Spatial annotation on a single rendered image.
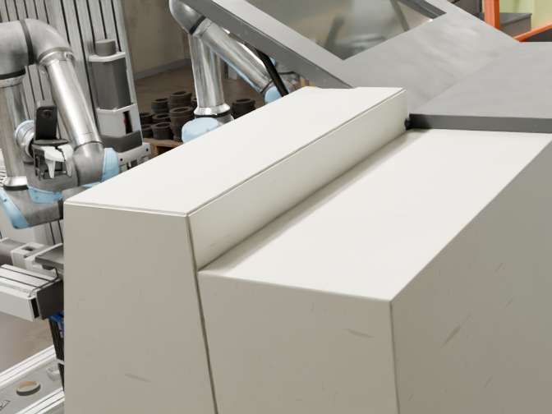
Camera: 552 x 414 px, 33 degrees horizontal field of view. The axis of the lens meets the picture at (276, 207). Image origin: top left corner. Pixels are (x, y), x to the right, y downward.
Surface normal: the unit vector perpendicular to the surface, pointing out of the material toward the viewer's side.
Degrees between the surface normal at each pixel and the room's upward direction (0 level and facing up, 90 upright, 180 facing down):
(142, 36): 90
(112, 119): 90
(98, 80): 90
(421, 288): 90
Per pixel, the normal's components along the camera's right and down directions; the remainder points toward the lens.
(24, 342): -0.11, -0.94
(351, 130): 0.85, 0.08
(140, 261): -0.51, 0.33
